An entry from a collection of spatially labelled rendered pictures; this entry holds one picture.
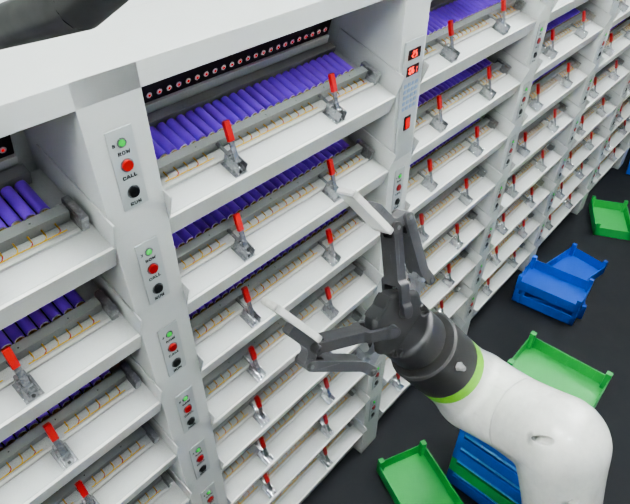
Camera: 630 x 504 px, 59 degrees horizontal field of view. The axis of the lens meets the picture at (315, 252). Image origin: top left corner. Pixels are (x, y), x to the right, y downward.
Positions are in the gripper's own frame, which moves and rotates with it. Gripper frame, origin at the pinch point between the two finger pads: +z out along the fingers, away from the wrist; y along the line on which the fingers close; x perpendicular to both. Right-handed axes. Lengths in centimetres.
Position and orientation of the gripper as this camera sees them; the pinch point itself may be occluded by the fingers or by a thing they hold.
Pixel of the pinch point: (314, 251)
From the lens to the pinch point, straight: 55.4
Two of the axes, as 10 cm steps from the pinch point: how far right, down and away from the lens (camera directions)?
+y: 5.6, -8.1, 1.6
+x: 5.5, 2.1, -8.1
